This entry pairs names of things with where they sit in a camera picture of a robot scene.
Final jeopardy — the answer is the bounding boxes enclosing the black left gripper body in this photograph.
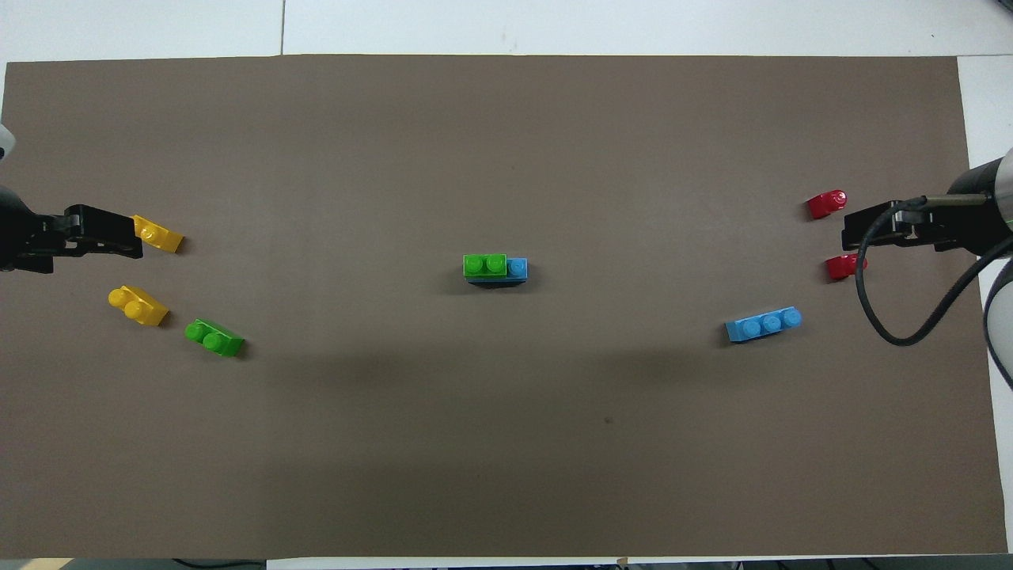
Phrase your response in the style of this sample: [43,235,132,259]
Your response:
[0,186,69,275]

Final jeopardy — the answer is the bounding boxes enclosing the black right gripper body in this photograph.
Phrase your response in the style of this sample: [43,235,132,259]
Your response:
[902,196,1000,256]

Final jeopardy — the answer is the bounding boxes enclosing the blue three-stud toy block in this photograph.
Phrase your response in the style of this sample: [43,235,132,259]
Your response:
[465,257,529,284]
[725,306,802,344]

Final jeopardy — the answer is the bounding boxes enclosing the red one-stud toy block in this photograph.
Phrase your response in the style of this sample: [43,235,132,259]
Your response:
[825,253,868,281]
[806,190,848,220]

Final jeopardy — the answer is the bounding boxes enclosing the yellow two-stud toy block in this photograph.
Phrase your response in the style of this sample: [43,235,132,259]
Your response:
[131,215,184,254]
[108,285,170,327]

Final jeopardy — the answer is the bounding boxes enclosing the brown table mat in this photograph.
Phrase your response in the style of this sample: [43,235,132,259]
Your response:
[0,54,1008,559]

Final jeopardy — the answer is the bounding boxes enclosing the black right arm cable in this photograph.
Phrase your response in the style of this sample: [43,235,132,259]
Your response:
[856,197,1013,347]

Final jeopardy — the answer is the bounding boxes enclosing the black floor cable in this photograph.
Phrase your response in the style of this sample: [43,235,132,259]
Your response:
[170,557,267,570]

